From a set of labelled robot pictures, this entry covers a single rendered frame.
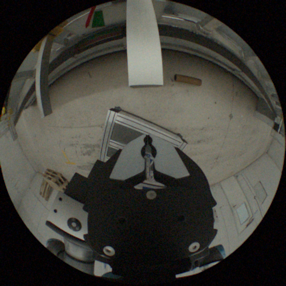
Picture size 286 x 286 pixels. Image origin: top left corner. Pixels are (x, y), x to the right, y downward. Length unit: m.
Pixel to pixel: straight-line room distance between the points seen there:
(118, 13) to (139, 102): 0.84
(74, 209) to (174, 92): 1.07
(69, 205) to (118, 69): 1.04
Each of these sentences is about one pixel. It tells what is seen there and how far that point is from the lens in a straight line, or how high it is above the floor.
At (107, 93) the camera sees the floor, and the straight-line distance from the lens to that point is 1.02.
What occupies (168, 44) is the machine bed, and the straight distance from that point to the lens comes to 0.96.
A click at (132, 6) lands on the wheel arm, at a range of 0.15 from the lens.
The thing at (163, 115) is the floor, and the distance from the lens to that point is 0.99.
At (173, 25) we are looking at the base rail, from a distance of 0.37.
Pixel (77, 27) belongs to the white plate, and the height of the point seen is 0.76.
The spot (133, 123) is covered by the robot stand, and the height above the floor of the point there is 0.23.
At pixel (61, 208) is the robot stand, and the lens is 0.25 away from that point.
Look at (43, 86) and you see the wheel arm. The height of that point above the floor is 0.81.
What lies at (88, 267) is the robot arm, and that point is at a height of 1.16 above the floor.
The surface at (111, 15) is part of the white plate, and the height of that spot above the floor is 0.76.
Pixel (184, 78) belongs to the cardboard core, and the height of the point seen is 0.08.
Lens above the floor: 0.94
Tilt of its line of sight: 59 degrees down
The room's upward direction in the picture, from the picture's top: 178 degrees counter-clockwise
